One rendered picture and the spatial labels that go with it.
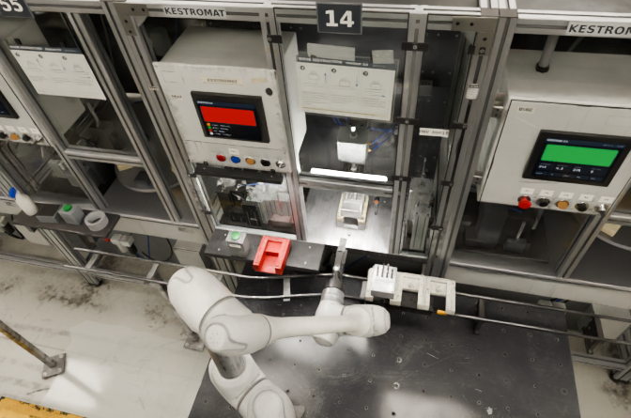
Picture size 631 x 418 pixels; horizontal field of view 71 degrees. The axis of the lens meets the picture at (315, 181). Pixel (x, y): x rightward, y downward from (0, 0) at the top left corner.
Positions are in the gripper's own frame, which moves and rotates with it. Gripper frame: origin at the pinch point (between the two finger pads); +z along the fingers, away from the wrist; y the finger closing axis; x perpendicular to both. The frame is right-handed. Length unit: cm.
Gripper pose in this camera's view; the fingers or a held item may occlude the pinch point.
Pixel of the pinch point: (343, 249)
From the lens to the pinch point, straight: 191.9
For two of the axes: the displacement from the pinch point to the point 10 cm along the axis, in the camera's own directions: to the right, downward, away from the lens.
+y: -0.7, -6.7, -7.4
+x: -9.7, -1.1, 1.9
